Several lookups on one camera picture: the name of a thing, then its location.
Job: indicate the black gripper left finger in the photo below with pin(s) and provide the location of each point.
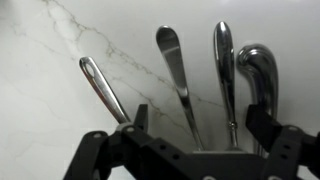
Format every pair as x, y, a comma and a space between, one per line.
141, 155

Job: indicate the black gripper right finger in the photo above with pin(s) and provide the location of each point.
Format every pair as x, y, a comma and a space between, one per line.
289, 147

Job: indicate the silver bread knife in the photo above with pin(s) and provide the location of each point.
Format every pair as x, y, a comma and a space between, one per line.
258, 64

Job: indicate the silver fork small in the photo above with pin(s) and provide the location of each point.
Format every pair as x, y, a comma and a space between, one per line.
224, 58

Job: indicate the silver fork large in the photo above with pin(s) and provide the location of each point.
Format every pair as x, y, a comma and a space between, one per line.
170, 48

